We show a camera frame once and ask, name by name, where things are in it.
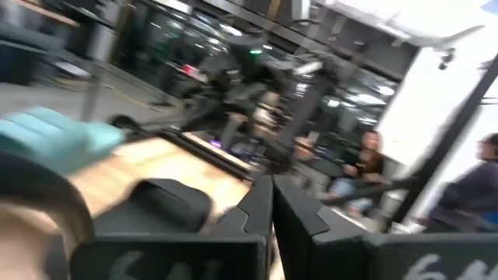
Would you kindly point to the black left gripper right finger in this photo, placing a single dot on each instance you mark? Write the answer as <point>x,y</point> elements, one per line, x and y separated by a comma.
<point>350,256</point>

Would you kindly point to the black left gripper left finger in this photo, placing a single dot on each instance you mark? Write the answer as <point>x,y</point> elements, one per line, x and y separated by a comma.
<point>175,260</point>

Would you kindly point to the black rubber slide sandal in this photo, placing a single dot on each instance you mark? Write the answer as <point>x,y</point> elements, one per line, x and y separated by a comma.
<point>167,206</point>

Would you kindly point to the teal cloth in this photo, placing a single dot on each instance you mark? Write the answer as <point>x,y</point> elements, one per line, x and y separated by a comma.
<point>54,136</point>

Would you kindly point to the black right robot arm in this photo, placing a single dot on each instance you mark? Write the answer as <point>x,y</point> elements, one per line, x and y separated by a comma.
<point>249,89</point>

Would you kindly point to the person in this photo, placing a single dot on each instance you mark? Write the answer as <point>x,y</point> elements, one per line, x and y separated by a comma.
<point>470,194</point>
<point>365,163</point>

